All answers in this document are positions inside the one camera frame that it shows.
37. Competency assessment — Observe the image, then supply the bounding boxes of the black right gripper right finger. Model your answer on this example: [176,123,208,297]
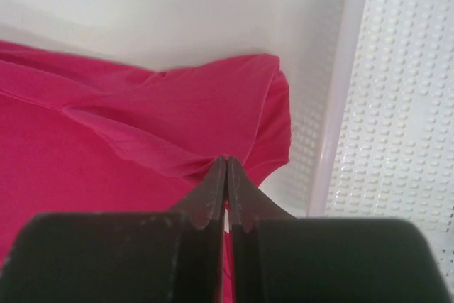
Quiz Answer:
[226,158,450,302]

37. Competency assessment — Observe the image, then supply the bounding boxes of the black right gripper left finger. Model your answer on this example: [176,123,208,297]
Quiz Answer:
[1,157,226,302]

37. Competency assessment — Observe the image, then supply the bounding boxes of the pink t shirt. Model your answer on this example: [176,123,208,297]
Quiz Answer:
[0,40,294,303]

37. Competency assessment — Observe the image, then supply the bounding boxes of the white plastic basket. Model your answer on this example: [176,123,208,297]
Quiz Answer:
[283,0,454,272]

